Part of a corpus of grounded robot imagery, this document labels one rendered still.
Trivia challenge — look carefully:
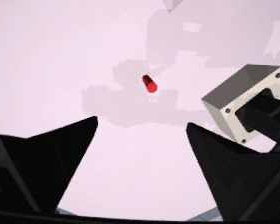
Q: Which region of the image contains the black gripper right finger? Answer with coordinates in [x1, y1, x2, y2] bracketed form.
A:
[186, 122, 280, 221]

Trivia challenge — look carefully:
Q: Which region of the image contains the red peg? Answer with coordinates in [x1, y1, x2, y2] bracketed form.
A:
[142, 75, 158, 93]

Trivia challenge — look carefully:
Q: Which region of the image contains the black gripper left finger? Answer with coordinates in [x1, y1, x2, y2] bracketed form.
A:
[0, 116, 98, 213]

